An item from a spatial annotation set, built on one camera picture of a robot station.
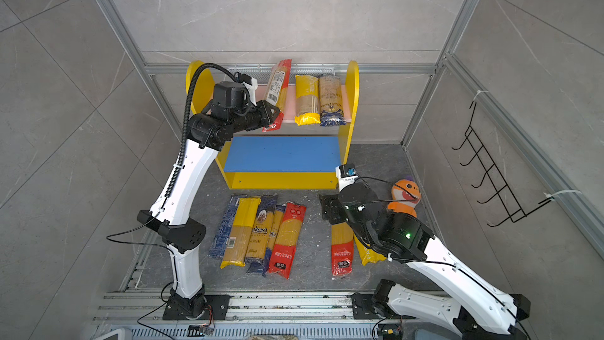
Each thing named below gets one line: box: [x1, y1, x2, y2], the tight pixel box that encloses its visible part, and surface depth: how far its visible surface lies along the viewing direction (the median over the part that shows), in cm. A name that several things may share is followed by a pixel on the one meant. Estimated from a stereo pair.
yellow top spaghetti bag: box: [220, 197, 262, 270], surface depth 87 cm
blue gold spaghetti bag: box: [264, 203, 286, 264], surface depth 90 cm
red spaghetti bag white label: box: [261, 59, 292, 133], surface depth 73 cm
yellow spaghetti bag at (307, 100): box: [294, 74, 321, 126], surface depth 76 cm
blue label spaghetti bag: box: [245, 194, 278, 277], surface depth 85 cm
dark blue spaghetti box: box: [208, 194, 247, 259], surface depth 89 cm
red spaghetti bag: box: [268, 201, 307, 280], surface depth 87 cm
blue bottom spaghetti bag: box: [318, 74, 347, 127], surface depth 74 cm
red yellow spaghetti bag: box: [331, 221, 355, 277], surface depth 84 cm
